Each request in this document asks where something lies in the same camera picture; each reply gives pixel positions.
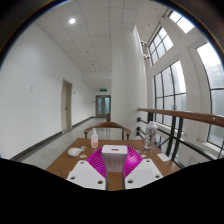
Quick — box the wooden handrail with black balusters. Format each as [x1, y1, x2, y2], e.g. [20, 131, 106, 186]
[136, 107, 224, 161]

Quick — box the wooden armchair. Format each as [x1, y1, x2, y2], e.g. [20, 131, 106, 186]
[83, 121, 132, 141]

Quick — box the white charger block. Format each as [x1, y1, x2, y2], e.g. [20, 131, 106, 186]
[101, 144, 129, 173]

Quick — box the glazed double door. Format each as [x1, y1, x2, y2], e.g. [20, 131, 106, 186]
[95, 94, 112, 119]

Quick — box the skylight window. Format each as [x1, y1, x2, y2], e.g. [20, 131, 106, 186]
[168, 10, 195, 34]

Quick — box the tall black-framed window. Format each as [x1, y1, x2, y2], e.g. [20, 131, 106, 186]
[153, 59, 188, 124]

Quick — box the large curved window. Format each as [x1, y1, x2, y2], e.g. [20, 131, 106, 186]
[195, 41, 224, 149]

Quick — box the white paper card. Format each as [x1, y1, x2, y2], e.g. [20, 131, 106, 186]
[156, 152, 172, 163]

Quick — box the clear plastic water bottle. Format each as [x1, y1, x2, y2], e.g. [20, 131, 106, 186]
[143, 121, 159, 151]

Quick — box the small high window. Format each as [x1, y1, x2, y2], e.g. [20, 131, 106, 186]
[147, 26, 174, 66]

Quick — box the spray bottle with orange label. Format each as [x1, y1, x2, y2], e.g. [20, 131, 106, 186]
[90, 127, 100, 149]

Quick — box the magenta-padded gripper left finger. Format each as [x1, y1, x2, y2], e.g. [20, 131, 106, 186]
[65, 146, 110, 192]

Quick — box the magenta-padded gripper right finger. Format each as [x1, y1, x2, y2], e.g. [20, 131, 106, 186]
[121, 145, 164, 191]

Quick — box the beige side door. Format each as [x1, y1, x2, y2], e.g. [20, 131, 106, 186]
[60, 78, 73, 133]

